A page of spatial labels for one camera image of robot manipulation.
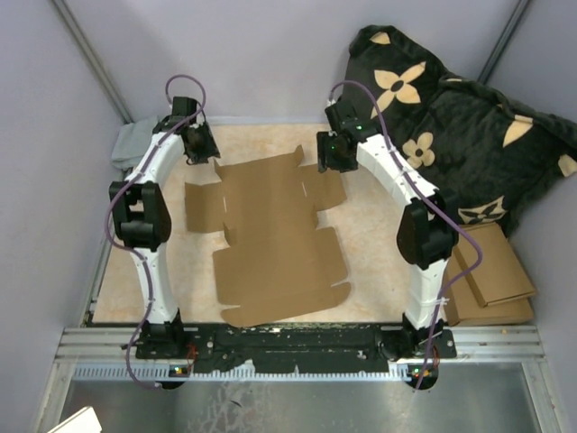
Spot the brown cardboard box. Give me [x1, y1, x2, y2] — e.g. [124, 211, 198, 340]
[185, 146, 352, 327]

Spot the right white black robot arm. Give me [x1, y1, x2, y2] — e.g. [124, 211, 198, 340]
[316, 99, 458, 360]

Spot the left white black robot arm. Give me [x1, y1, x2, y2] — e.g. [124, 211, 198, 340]
[107, 97, 220, 359]

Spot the lower folded cardboard box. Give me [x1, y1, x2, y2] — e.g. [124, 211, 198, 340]
[444, 276, 534, 327]

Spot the folded cardboard box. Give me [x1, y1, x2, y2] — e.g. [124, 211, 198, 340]
[444, 276, 534, 327]
[463, 223, 536, 308]

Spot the upper folded cardboard box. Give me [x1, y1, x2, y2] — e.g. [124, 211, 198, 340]
[463, 223, 536, 308]

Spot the grey folded cloth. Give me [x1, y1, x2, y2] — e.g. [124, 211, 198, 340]
[111, 116, 160, 170]

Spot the black floral plush pillow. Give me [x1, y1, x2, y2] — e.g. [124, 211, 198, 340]
[343, 25, 576, 233]

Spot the white paper corner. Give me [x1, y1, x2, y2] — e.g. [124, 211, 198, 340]
[49, 406, 103, 433]

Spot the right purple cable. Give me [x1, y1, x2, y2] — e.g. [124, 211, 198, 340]
[327, 80, 486, 392]

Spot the purple cable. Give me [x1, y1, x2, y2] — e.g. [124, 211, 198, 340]
[104, 74, 206, 390]
[327, 80, 486, 392]

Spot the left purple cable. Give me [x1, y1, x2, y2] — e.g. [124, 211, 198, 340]
[104, 74, 206, 390]

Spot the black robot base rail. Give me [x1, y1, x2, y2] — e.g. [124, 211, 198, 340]
[134, 322, 457, 390]

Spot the grey slotted cable duct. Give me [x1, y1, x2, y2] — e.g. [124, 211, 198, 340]
[72, 361, 423, 383]

